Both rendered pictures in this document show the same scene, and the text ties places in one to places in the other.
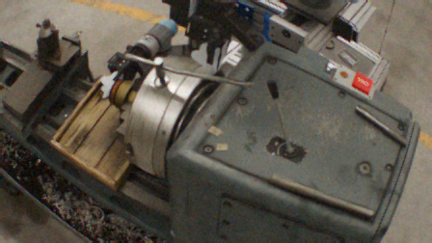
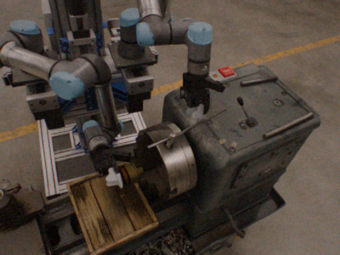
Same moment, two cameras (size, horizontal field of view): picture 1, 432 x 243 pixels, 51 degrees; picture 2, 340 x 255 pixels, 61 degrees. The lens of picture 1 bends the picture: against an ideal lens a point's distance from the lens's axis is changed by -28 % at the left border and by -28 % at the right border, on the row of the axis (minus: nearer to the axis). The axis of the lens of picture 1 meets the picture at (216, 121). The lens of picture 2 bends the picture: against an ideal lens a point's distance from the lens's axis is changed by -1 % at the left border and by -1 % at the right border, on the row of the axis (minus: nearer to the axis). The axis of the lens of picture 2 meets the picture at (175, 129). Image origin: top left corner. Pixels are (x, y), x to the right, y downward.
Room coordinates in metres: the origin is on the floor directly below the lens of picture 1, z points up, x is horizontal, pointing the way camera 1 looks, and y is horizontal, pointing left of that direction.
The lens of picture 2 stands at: (0.68, 0.74, 2.13)
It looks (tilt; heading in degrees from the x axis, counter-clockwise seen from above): 49 degrees down; 297
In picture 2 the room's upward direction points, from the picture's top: 9 degrees clockwise
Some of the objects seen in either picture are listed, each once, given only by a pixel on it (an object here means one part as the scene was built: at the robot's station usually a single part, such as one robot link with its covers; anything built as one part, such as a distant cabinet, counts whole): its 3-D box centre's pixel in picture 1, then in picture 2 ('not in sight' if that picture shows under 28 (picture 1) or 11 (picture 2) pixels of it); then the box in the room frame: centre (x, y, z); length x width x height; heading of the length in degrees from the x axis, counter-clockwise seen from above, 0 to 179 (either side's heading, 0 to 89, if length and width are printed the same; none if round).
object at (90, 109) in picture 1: (107, 128); (110, 204); (1.16, 0.34, 0.89); 0.36 x 0.30 x 0.04; 153
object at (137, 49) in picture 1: (127, 63); (103, 160); (1.24, 0.27, 1.08); 0.12 x 0.09 x 0.08; 152
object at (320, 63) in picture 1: (310, 63); not in sight; (1.12, -0.24, 1.24); 0.09 x 0.08 x 0.03; 63
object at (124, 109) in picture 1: (129, 126); (156, 183); (1.00, 0.22, 1.09); 0.12 x 0.11 x 0.05; 153
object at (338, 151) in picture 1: (312, 177); (233, 131); (0.88, -0.26, 1.06); 0.59 x 0.48 x 0.39; 63
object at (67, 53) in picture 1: (53, 57); (17, 211); (1.38, 0.61, 0.99); 0.20 x 0.10 x 0.05; 63
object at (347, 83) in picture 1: (354, 88); (221, 78); (1.05, -0.37, 1.23); 0.13 x 0.08 x 0.05; 63
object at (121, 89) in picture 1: (126, 95); (131, 173); (1.11, 0.24, 1.08); 0.09 x 0.09 x 0.09; 63
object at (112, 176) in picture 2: (108, 82); (113, 178); (1.15, 0.31, 1.10); 0.09 x 0.06 x 0.03; 152
